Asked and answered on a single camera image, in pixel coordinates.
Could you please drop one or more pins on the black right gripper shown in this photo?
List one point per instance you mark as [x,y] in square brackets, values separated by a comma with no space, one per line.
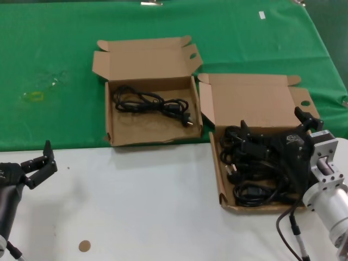
[295,152]

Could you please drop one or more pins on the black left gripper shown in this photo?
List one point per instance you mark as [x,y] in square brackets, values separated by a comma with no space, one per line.
[11,175]

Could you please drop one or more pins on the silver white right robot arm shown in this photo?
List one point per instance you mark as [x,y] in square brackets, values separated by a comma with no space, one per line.
[334,201]

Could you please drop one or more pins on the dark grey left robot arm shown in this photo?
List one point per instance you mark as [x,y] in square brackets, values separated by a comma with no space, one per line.
[8,206]

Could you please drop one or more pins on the open brown cardboard box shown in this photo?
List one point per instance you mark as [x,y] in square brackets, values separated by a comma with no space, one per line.
[244,89]
[146,59]

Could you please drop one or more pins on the brown round sticker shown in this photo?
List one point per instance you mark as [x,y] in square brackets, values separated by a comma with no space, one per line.
[84,246]

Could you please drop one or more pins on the green tablecloth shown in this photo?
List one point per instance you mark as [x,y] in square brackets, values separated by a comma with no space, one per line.
[244,40]

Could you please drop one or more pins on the small white label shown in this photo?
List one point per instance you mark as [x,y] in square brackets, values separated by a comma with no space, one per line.
[261,15]

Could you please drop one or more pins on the metal tablecloth clip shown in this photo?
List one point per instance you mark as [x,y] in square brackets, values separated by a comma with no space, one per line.
[299,2]
[150,3]

